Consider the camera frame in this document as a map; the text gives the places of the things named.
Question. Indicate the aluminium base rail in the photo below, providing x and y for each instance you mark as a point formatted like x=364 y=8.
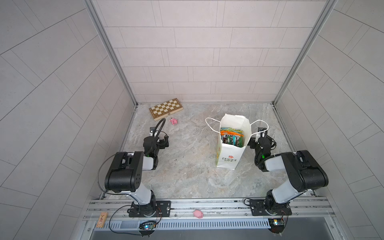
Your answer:
x=219 y=214

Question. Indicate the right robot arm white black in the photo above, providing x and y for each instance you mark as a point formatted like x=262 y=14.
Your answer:
x=303 y=171

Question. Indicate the orange Fox's candy bag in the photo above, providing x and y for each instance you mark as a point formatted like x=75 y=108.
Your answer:
x=230 y=133

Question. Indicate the small pink toy on table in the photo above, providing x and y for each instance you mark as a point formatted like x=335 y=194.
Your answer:
x=173 y=121

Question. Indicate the green mint packs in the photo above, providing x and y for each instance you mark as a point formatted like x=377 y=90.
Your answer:
x=233 y=141

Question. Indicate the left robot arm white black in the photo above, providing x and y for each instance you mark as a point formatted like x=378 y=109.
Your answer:
x=125 y=175

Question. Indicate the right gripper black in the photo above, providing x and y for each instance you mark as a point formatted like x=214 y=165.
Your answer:
x=252 y=140

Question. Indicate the left green circuit board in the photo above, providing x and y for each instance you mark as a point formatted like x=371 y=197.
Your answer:
x=147 y=226

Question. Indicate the wooden chessboard box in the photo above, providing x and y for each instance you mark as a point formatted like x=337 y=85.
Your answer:
x=165 y=109

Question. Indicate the right circuit board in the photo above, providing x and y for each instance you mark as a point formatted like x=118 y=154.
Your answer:
x=277 y=226

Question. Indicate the small wooden block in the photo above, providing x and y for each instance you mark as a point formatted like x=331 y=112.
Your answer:
x=102 y=220

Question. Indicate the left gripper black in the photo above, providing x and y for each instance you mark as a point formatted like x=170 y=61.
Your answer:
x=160 y=142

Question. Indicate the pink toy on rail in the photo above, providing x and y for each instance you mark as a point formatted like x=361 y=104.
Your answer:
x=198 y=214

